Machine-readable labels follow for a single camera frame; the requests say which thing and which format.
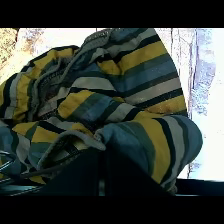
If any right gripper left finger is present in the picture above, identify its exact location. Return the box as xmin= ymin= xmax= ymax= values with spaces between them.
xmin=41 ymin=149 xmax=104 ymax=197

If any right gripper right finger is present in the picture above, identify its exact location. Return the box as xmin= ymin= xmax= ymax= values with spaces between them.
xmin=103 ymin=149 xmax=172 ymax=197

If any yellow grey striped sweater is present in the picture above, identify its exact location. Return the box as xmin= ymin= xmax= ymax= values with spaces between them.
xmin=0 ymin=27 xmax=204 ymax=197

